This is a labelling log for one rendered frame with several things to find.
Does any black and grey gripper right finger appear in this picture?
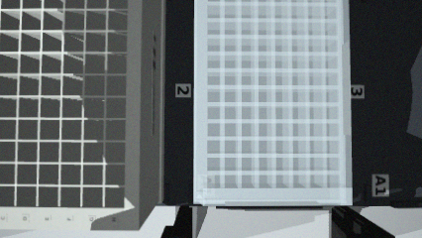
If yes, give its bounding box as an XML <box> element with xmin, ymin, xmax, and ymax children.
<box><xmin>331</xmin><ymin>206</ymin><xmax>395</xmax><ymax>238</ymax></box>

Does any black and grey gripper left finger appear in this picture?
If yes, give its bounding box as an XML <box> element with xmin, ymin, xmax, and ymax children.
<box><xmin>160</xmin><ymin>206</ymin><xmax>192</xmax><ymax>238</ymax></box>

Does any dark grey plate carrier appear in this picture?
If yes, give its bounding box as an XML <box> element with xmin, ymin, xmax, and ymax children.
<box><xmin>156</xmin><ymin>0</ymin><xmax>422</xmax><ymax>209</ymax></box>

